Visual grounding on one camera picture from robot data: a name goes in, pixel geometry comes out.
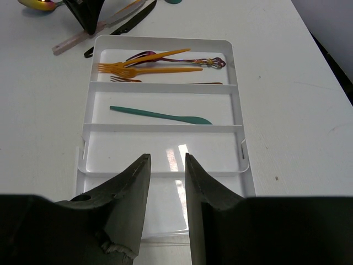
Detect teal plastic spoon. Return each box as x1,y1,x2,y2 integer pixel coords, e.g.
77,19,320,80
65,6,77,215
165,0,182,4

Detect white divided cutlery tray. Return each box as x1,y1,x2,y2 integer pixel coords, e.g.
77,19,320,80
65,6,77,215
74,35,255,238

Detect teal plastic knife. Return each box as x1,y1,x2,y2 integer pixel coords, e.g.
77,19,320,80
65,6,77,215
109,105,212,125

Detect orange plastic spoon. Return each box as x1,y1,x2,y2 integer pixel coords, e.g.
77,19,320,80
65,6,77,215
114,0,145,17

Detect clear chopstick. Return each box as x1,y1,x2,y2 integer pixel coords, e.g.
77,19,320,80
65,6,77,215
141,240,190,246

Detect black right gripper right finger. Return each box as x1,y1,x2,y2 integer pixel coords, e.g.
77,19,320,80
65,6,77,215
185,154,352,264

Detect orange plastic fork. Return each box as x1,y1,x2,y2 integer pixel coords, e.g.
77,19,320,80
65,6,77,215
97,49,190,71
97,63,203,78

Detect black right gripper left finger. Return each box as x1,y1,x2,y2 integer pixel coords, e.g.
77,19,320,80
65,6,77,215
1,154,151,264

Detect black knife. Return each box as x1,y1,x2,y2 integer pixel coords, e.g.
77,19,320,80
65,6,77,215
83,0,158,59

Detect rose gold metal fork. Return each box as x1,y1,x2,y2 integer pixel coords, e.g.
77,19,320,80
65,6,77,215
110,76,223,85

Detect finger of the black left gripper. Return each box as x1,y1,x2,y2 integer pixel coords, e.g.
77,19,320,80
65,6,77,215
63,0,105,35

